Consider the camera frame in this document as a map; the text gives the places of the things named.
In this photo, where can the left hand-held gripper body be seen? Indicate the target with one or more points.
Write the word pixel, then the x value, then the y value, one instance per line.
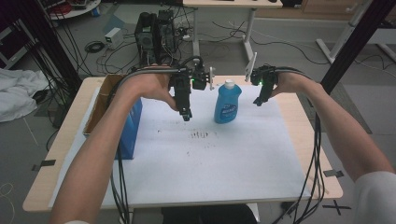
pixel 182 87

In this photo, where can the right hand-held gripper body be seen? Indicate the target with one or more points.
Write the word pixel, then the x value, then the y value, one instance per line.
pixel 264 77

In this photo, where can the blue detergent bottle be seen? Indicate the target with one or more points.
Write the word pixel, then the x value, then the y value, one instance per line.
pixel 227 102

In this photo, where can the person's right hand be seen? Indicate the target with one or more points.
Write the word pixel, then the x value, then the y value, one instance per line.
pixel 292 83

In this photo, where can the person's left hand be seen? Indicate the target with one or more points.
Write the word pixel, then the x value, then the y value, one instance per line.
pixel 149 84

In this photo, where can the cardboard box with blue side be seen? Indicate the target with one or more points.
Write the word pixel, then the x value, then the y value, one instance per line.
pixel 132 130

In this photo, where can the white paper sheet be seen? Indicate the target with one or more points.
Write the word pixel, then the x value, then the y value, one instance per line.
pixel 202 168

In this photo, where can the black computer tower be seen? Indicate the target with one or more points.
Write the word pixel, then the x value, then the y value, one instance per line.
pixel 166 31
pixel 145 37

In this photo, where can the light wooden desk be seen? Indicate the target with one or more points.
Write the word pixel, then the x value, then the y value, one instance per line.
pixel 230 3

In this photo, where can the small white device box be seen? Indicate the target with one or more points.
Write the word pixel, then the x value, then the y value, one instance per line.
pixel 113 37

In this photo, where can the black metal stand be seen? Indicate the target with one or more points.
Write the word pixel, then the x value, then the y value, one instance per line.
pixel 351 46
pixel 46 40

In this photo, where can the black tape strip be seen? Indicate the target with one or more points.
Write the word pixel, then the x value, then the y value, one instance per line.
pixel 45 164
pixel 333 173

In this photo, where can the person's dark clothing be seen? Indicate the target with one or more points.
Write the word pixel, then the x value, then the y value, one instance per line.
pixel 208 216

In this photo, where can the round white table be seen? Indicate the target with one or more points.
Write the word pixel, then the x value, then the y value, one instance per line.
pixel 77 11

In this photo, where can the black tape cross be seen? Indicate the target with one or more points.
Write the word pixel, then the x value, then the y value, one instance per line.
pixel 336 207

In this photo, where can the white sleeve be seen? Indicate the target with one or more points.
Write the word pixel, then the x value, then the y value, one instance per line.
pixel 376 199

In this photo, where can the white cloth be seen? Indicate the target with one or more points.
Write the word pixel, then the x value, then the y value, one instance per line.
pixel 18 93

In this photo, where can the white desk frame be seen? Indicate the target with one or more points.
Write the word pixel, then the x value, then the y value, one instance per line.
pixel 342 34

